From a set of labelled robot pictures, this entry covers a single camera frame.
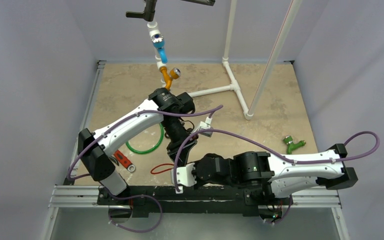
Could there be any red cable lock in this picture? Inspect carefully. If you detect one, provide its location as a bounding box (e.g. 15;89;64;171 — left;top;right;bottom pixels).
150;163;174;175

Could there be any black crank handle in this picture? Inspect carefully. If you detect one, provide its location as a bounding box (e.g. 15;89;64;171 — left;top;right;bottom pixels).
125;0;215;22

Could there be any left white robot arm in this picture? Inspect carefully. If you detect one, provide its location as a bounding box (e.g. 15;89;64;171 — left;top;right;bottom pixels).
77;88;195;205

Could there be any green cable lock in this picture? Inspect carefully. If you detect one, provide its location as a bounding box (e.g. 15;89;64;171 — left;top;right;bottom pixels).
125;123;165;155

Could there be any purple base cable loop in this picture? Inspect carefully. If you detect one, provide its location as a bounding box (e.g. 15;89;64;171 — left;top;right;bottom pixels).
107;194;164;234

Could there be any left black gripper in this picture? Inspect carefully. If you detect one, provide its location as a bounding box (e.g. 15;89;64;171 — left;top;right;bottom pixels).
161;117;199;166

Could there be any white pole with red stripe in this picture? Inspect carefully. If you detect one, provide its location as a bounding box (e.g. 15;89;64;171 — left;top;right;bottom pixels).
244;0;303;120

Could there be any orange tap valve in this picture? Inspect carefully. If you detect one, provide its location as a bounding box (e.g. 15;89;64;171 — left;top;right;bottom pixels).
159;66;181;90

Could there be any blue tap valve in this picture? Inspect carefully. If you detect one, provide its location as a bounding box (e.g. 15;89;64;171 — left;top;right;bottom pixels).
150;33;168;64

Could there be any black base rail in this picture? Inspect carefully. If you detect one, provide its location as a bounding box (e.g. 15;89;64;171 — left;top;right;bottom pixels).
97;185;293;220

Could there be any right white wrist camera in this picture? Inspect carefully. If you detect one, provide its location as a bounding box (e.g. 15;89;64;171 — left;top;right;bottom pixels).
170;163;197;194

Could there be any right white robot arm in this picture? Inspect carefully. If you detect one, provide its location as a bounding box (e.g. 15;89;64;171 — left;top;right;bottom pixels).
190;144;358;204

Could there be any red handled adjustable wrench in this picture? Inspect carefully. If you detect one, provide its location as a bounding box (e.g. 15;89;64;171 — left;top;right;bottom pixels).
113;150;136;173

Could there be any white PVC pipe frame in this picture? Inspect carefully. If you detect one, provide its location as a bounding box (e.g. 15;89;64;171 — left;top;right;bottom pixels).
147;0;249;114

